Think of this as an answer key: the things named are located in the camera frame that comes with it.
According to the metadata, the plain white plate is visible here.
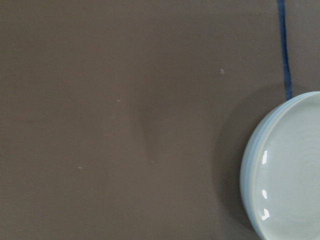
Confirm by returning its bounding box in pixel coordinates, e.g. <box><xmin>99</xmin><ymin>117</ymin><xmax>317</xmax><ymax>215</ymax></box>
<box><xmin>243</xmin><ymin>91</ymin><xmax>320</xmax><ymax>240</ymax></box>

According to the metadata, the pale blue ringed plate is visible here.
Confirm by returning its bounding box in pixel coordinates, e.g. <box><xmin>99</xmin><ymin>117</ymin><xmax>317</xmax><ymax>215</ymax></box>
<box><xmin>241</xmin><ymin>91</ymin><xmax>320</xmax><ymax>240</ymax></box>

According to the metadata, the smooth blue plate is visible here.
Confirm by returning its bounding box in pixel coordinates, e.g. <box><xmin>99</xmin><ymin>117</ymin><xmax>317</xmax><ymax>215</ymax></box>
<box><xmin>239</xmin><ymin>90</ymin><xmax>320</xmax><ymax>240</ymax></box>

